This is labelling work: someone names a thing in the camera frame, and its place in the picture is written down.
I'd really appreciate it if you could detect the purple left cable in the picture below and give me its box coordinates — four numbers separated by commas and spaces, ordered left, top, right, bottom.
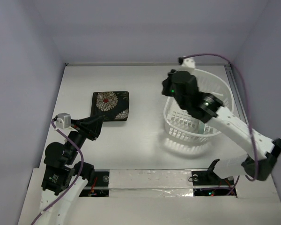
30, 118, 86, 225

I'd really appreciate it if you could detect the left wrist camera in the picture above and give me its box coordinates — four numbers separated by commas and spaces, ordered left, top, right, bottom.
55, 113, 72, 129

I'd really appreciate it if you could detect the black floral square plate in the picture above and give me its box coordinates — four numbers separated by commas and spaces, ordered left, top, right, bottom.
90, 91, 130, 122

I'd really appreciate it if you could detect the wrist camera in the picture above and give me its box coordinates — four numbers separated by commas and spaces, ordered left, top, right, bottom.
55, 113, 72, 129
178, 56, 196, 69

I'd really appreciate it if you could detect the purple cable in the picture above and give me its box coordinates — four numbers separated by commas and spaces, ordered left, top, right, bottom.
30, 118, 86, 225
188, 53, 259, 196

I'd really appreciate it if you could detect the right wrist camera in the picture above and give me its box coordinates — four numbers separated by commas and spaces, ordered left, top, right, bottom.
178, 56, 196, 69

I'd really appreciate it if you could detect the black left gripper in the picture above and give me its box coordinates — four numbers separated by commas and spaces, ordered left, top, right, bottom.
66, 113, 104, 163

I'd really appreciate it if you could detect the white plastic dish rack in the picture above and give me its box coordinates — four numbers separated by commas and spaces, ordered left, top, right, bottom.
163, 69, 235, 144

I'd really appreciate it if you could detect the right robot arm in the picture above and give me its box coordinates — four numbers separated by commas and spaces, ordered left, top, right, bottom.
162, 70, 281, 184

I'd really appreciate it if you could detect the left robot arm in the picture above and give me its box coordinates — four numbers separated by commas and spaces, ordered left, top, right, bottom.
32, 113, 104, 225

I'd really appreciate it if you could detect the light green speckled plate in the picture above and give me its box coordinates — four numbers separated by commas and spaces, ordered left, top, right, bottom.
198, 121, 206, 135

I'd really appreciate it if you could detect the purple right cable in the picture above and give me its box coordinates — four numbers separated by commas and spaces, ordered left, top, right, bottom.
188, 53, 259, 196

